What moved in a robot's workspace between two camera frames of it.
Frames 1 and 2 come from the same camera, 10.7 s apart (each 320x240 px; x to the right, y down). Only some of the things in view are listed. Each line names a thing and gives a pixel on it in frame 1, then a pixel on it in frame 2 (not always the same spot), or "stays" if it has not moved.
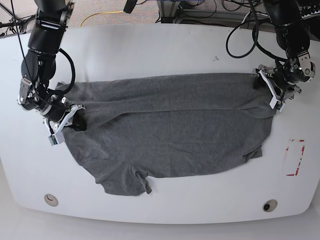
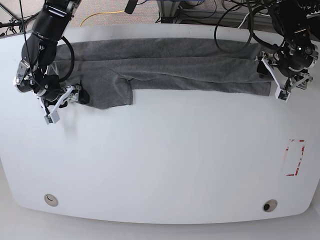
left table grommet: (51, 200) stays
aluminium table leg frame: (168, 9) stays
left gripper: (57, 117) to (71, 93)
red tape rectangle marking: (287, 153) stays
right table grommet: (270, 205) stays
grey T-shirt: (165, 126) to (112, 69)
